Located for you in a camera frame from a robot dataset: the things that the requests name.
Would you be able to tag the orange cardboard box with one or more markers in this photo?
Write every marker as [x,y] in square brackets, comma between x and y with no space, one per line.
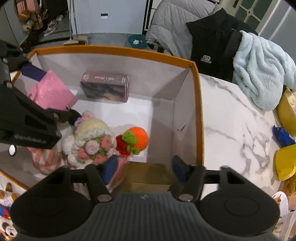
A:
[161,120]

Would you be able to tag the white sneaker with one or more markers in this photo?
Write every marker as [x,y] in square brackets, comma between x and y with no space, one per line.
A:
[59,18]
[49,31]

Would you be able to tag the broom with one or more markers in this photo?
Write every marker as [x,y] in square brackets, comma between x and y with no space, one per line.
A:
[76,40]

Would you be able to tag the red panda plush toy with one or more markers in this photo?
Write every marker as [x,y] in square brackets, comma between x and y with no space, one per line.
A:
[5,213]

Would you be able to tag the teal round basin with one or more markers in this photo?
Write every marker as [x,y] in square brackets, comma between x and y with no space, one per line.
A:
[137,41]

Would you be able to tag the yellow bowl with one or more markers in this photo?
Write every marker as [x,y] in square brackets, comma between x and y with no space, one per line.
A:
[288,111]

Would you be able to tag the yellow mug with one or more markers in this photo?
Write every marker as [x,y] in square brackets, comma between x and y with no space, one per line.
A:
[286,162]

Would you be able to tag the grey down jacket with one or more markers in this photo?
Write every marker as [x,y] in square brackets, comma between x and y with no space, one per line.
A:
[173,23]

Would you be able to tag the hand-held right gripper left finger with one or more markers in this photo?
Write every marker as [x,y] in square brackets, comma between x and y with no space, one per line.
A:
[111,170]

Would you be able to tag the light blue fleece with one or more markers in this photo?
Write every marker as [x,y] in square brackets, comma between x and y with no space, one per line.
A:
[263,74]

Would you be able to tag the blue snack packet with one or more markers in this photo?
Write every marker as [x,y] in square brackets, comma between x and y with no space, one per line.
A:
[283,136]

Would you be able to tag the crochet orange with strawberry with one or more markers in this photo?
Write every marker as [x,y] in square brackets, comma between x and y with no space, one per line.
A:
[138,138]

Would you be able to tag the black jacket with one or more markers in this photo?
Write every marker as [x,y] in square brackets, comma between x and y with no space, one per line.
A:
[212,51]

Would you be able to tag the dark printed box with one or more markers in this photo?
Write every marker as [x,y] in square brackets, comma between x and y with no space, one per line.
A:
[104,89]

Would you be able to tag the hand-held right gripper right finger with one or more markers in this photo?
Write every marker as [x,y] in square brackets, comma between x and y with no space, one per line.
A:
[179,169]

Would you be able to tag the small plain cardboard box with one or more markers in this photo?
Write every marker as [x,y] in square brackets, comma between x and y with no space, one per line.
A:
[148,173]

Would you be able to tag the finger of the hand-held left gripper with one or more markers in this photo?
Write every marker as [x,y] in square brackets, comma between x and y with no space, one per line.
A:
[23,120]
[33,73]

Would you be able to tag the pink bag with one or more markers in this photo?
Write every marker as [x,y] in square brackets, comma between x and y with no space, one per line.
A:
[27,7]

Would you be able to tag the white bowl of fries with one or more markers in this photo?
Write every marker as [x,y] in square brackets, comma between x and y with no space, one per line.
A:
[281,208]

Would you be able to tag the pink wallet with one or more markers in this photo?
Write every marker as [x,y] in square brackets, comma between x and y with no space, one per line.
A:
[55,90]

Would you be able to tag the crochet bunny doll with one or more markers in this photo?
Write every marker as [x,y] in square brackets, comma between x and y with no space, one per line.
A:
[92,141]

